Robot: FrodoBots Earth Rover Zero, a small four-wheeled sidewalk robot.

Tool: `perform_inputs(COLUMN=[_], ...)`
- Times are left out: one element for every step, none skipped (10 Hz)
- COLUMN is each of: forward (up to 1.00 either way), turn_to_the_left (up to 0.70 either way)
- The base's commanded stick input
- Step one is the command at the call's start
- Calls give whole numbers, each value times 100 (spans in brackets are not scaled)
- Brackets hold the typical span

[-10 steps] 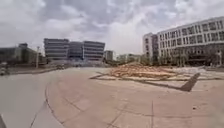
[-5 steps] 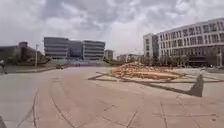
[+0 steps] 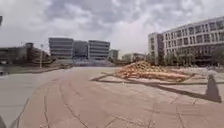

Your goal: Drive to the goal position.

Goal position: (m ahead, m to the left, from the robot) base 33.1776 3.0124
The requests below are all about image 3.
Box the distant building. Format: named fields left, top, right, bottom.
left=108, top=49, right=147, bottom=63

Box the wooden lattice dome structure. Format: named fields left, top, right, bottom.
left=113, top=60, right=191, bottom=83

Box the grey building with glass centre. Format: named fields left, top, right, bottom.
left=48, top=36, right=111, bottom=61

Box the beige paved plaza ground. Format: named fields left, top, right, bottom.
left=0, top=66, right=224, bottom=128

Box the street lamp pole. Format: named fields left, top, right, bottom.
left=39, top=43, right=45, bottom=70

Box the row of trees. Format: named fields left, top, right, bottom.
left=146, top=44, right=224, bottom=67

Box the white multi-storey building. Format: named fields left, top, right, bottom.
left=147, top=15, right=224, bottom=66

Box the dark low building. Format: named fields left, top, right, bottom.
left=0, top=42, right=51, bottom=65

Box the dark cone-shaped bollard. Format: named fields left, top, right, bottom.
left=204, top=73, right=223, bottom=104

